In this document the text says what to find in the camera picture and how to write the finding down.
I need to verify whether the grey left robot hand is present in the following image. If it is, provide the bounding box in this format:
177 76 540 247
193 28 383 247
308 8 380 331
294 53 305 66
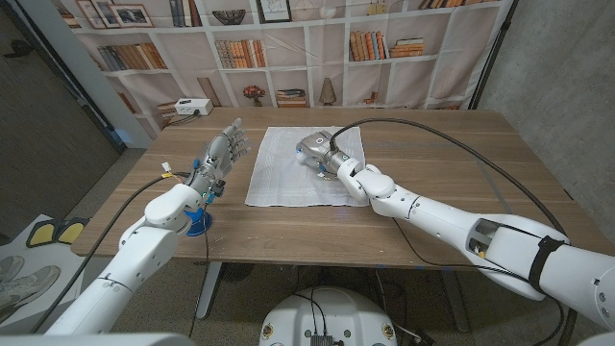
184 117 252 198

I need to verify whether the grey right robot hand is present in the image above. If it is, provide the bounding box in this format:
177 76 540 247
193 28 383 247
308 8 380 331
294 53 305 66
295 130 364 182

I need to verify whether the white cloth napkin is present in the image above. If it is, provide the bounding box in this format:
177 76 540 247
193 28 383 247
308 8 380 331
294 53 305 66
244 126 370 209

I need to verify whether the white power strip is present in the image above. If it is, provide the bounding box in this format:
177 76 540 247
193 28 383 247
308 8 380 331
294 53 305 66
173 97 214 117

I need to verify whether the blue round cap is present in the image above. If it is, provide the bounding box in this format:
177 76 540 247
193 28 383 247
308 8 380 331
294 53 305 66
184 209 213 237

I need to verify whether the printed bookshelf backdrop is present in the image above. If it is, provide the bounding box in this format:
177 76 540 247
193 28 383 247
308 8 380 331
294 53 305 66
50 0 515 140

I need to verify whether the white table leg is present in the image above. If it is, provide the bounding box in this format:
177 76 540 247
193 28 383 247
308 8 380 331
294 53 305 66
195 261 223 319

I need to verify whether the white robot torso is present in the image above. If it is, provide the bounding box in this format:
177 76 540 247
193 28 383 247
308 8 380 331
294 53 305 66
258 286 399 346

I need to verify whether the black backdrop stand pole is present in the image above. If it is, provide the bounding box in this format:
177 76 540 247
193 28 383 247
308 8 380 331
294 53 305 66
468 0 521 111

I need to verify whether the grey table leg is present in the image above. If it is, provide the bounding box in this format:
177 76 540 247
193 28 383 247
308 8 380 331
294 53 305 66
439 269 471 334

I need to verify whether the white shoe print floor mat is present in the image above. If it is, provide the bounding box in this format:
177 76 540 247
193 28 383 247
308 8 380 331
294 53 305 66
0 213 90 323

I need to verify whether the black power strip cable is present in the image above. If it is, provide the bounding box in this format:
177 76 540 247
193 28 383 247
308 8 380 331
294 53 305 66
165 111 201 127

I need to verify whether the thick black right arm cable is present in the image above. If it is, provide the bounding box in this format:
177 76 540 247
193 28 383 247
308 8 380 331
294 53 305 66
329 117 578 346

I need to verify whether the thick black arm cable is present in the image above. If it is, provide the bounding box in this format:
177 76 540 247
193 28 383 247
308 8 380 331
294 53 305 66
329 117 578 346
29 171 192 334

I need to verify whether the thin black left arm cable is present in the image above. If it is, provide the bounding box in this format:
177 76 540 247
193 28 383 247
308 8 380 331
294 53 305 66
187 201 212 338

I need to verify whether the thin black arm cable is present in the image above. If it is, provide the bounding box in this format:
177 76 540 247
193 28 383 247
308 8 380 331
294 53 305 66
392 216 566 346
187 201 212 338

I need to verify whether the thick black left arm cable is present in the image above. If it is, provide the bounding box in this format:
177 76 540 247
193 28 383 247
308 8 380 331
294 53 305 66
29 171 192 334

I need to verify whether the black torso cable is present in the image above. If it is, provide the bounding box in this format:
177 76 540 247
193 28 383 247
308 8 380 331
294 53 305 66
292 286 329 337

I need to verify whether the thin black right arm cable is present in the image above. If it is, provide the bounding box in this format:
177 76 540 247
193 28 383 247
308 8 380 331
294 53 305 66
392 216 566 346

